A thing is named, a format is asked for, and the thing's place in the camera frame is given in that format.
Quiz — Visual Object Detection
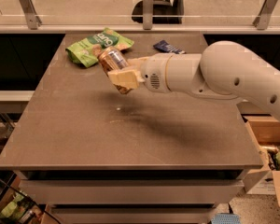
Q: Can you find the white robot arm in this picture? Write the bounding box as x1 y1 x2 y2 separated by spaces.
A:
108 41 280 122

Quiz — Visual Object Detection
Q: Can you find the metal railing bracket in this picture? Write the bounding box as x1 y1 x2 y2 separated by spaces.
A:
253 0 278 30
143 0 153 30
19 0 42 30

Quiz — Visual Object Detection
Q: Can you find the lower grey table drawer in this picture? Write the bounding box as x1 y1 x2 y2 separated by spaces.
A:
50 208 216 224

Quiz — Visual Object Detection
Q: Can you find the middle metal railing bracket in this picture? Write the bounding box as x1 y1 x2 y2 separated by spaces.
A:
143 0 153 30

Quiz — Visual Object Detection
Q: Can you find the cardboard box with items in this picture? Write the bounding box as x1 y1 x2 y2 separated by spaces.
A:
243 115 280 208

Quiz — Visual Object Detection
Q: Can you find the left metal railing bracket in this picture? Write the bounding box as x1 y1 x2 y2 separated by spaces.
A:
19 0 42 30

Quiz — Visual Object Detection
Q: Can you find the right metal railing bracket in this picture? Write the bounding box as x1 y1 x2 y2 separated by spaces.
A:
253 0 278 30

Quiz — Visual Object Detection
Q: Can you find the grey table drawer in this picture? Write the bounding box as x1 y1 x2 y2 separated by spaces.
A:
50 208 216 224
20 180 244 204

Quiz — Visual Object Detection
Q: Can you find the black office chair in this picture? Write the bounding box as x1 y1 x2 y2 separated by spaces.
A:
131 0 189 25

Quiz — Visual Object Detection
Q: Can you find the upper grey table drawer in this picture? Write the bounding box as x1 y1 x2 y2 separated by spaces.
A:
20 180 244 204

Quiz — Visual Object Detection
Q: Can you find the green snack bag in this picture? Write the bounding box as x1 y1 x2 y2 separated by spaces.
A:
65 28 134 68

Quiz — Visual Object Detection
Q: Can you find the orange soda can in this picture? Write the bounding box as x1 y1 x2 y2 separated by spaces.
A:
97 46 133 95

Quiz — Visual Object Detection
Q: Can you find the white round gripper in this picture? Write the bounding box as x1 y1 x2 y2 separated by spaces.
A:
107 53 172 93

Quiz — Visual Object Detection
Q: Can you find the blue mesh basket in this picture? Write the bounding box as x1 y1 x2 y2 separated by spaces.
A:
211 214 241 224

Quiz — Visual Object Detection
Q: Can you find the dark blue candy bar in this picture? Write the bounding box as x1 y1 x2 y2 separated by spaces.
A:
153 40 185 54

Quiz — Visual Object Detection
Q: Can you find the green bag under table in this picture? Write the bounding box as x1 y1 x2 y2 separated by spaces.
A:
0 193 31 221

